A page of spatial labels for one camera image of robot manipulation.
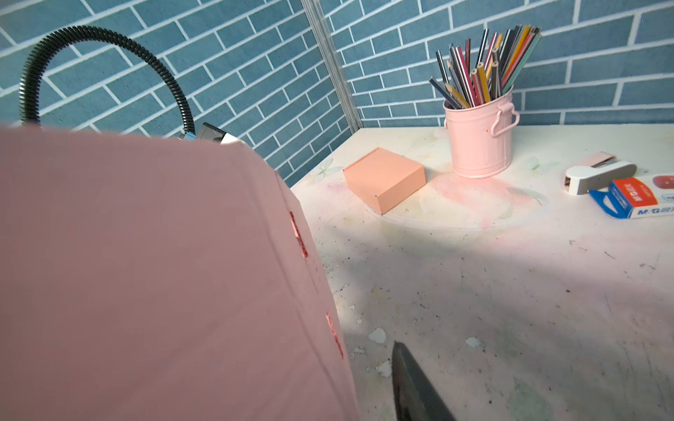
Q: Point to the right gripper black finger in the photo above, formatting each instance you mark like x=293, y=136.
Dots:
x=415, y=398

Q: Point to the orange paper box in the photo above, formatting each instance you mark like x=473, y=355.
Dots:
x=383, y=179

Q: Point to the pink paper box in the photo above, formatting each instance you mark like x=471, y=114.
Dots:
x=146, y=279

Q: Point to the toothpaste tube packet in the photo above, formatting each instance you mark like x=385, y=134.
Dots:
x=637, y=197

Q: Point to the pink pencil cup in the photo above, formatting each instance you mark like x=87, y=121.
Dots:
x=481, y=137

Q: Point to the coloured pencils bunch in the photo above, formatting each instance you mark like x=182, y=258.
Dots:
x=471, y=80

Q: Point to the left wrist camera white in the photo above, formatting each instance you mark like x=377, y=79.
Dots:
x=211, y=133

